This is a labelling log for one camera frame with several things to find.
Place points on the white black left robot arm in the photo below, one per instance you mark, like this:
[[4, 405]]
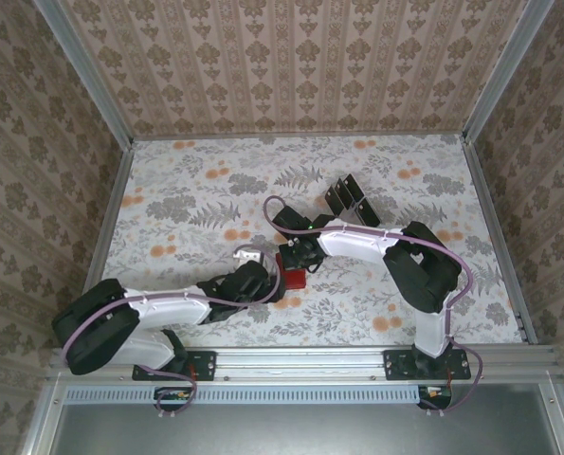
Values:
[[168, 305]]

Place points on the black compartment rack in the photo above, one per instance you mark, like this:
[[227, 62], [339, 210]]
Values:
[[355, 204]]

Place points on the floral printed table sheet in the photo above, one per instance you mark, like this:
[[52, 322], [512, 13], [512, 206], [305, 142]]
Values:
[[191, 156]]

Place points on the thin aluminium table edge rail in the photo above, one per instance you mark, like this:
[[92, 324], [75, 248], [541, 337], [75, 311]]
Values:
[[310, 136]]

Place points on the long aluminium base rail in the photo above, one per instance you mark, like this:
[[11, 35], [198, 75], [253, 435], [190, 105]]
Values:
[[300, 362]]

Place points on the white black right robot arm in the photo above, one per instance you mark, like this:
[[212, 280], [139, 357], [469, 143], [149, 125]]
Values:
[[357, 242]]

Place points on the aluminium frame rail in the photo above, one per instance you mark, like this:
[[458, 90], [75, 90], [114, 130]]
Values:
[[42, 417], [558, 417]]

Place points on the grey metal panel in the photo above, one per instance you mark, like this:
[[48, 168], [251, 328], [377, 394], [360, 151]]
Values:
[[310, 431]]

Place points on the black credit card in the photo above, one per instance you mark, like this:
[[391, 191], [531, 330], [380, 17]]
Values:
[[347, 187], [336, 199], [369, 212]]

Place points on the aluminium corner post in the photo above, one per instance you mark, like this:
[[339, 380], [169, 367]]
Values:
[[83, 71], [505, 71]]

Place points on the black controller board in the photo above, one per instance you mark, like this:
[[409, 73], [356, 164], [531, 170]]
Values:
[[172, 398], [435, 395]]

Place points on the red card holder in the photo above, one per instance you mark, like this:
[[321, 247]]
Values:
[[296, 280]]

